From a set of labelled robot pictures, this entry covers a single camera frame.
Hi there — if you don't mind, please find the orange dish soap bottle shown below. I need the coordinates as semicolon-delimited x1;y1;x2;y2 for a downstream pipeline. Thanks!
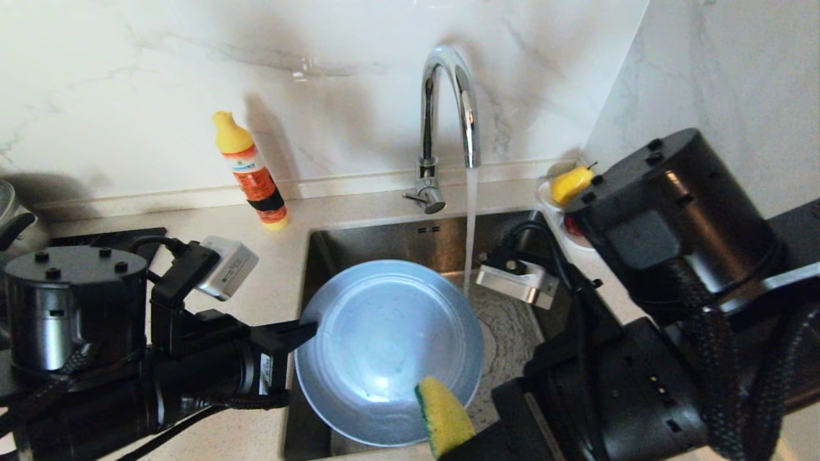
213;110;291;231

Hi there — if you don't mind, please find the yellow pear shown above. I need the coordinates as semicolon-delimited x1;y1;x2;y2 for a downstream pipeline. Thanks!
552;163;598;207

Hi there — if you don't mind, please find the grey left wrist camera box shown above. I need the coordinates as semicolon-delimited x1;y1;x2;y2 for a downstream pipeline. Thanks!
195;236;260;302

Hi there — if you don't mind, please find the stainless steel sink basin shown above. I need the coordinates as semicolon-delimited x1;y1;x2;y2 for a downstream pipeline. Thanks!
282;209;644;461

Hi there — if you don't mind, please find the steel cooking pot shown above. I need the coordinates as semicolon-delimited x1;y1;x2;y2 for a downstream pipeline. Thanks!
0;181;38;252

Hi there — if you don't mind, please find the small white fruit dish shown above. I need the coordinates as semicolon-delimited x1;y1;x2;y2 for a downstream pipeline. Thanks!
537;179;595;251

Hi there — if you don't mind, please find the chrome gooseneck faucet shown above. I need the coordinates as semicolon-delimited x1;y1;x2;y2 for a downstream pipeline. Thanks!
402;44;482;215

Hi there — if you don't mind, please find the blue round plate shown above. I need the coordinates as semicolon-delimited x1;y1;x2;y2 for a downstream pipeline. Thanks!
295;259;485;448

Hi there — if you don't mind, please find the yellow green sponge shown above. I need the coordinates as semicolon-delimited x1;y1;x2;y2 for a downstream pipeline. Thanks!
414;376;477;460

